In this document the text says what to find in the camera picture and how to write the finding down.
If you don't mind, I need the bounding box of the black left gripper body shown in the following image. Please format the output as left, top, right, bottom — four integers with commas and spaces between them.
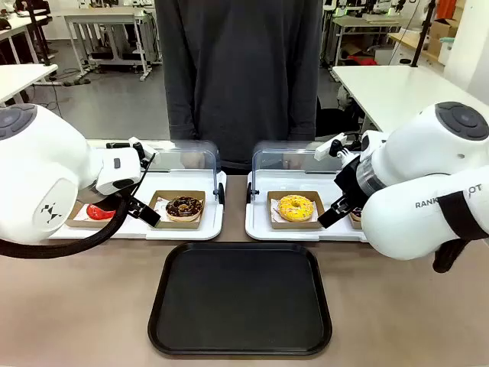
126, 194, 144, 219

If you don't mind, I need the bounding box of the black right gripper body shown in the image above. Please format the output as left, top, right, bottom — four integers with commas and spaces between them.
333, 155, 368, 203

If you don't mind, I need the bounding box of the chocolate glazed donut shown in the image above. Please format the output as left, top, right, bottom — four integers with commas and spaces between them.
164, 195, 205, 222

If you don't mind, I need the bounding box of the white display tray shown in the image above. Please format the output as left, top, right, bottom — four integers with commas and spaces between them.
48, 169, 228, 242
244, 169, 368, 243

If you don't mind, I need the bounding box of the yellow sprinkled donut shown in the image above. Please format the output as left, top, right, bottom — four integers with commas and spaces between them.
277, 194, 316, 223

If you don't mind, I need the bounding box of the red glazed donut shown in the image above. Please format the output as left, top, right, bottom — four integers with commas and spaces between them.
86, 203, 117, 222

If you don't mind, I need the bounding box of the black plastic serving tray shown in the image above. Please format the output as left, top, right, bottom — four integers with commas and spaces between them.
147, 241, 333, 356

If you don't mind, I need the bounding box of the black office chair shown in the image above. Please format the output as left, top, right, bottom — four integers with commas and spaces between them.
315, 86, 362, 138

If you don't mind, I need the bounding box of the clear plastic display lid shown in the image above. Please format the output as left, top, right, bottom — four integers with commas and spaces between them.
151, 139, 227, 205
246, 139, 347, 205

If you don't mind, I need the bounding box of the large white side table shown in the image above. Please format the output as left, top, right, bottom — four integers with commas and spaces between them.
331, 65, 489, 133

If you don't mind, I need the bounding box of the light wooden table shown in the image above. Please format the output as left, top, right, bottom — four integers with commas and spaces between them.
387, 29, 449, 64

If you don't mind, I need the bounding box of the person in dark grey sweater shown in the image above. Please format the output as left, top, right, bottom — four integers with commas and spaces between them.
154, 0, 324, 175

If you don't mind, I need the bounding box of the grey-legged lab desk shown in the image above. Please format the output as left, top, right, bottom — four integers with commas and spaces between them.
329, 14, 416, 69

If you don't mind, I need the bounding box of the black stand pole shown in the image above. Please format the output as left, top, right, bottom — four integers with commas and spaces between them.
410, 0, 437, 68

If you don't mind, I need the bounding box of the small white side table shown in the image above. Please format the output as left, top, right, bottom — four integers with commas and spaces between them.
0, 63, 59, 107

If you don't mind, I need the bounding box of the white-legged lab desk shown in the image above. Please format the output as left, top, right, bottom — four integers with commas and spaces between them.
62, 8, 158, 82

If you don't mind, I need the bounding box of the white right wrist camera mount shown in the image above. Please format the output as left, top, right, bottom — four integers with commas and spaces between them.
314, 131, 363, 160

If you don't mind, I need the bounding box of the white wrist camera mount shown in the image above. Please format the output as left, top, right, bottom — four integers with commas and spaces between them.
105, 136, 158, 168
314, 131, 363, 160

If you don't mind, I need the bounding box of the black braided cable sleeve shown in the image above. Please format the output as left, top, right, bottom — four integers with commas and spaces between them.
0, 154, 157, 259

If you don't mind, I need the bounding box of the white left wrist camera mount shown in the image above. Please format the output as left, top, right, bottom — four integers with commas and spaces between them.
105, 136, 158, 168

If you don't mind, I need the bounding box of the black cable strap bundle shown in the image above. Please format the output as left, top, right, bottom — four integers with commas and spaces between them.
431, 190, 489, 274

